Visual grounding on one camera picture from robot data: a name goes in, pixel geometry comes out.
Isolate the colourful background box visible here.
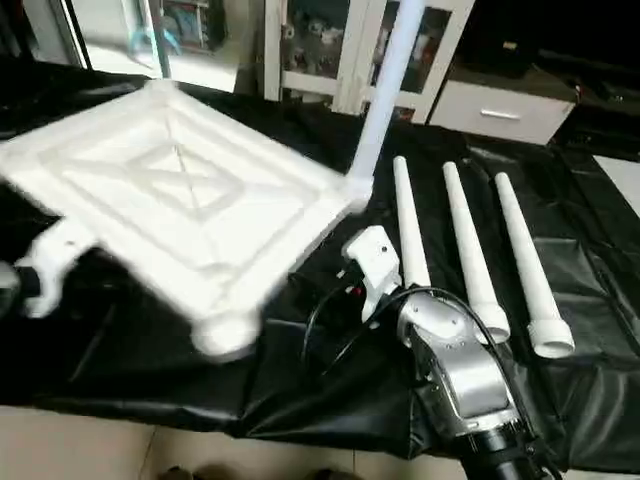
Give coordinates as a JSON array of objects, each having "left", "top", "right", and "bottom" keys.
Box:
[{"left": 130, "top": 0, "right": 227, "bottom": 54}]

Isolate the white glass door cabinet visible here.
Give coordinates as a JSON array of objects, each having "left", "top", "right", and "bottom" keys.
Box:
[{"left": 261, "top": 0, "right": 477, "bottom": 124}]

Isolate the black equipment box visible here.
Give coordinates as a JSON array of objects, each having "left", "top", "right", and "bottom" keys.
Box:
[{"left": 460, "top": 0, "right": 547, "bottom": 80}]

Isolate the white plastic table leg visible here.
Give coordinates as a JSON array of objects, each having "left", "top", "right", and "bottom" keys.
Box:
[
  {"left": 441, "top": 159, "right": 512, "bottom": 347},
  {"left": 391, "top": 154, "right": 434, "bottom": 292},
  {"left": 493, "top": 171, "right": 578, "bottom": 360},
  {"left": 344, "top": 0, "right": 427, "bottom": 201}
]

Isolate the white flat sheet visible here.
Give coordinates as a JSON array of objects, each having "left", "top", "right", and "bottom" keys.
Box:
[{"left": 592, "top": 154, "right": 640, "bottom": 217}]

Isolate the white drawer unit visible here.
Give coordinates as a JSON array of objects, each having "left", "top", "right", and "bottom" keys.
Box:
[{"left": 429, "top": 79, "right": 580, "bottom": 147}]

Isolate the black work surface mat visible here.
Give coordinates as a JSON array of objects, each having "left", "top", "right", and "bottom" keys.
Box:
[{"left": 0, "top": 55, "right": 640, "bottom": 476}]

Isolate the white plastic table top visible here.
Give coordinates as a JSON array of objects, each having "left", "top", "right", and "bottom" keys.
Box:
[{"left": 0, "top": 79, "right": 374, "bottom": 363}]

